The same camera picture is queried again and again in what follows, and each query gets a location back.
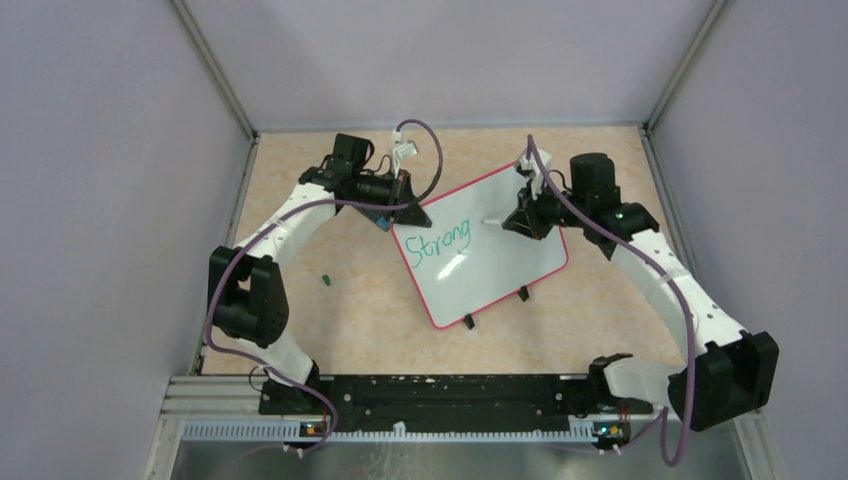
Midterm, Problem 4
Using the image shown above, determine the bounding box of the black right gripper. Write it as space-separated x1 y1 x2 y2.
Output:
503 175 589 242

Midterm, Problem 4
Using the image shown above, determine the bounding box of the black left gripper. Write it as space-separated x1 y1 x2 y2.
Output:
353 168 433 228

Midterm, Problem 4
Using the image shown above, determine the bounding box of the pink framed whiteboard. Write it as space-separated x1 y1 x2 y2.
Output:
391 165 569 329

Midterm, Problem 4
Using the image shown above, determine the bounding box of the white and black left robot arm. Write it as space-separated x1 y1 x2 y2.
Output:
205 134 430 414

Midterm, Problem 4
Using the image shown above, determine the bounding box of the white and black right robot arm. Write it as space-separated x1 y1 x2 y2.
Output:
501 150 779 432

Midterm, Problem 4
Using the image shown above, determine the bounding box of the light blue toy brick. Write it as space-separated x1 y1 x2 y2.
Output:
375 217 391 232

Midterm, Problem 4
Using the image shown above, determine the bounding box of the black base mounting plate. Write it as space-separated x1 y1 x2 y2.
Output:
258 374 653 433

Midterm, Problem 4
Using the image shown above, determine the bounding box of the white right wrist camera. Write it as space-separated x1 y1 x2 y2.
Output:
514 147 551 200

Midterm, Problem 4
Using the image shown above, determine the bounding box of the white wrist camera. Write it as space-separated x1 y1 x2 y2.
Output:
514 147 551 200
389 130 418 177

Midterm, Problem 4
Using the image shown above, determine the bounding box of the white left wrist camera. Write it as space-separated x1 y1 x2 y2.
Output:
389 130 418 177

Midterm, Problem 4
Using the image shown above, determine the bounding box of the white slotted cable duct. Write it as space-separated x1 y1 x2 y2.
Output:
181 420 597 443

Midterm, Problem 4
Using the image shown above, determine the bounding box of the aluminium frame rail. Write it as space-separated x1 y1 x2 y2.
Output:
160 375 265 418

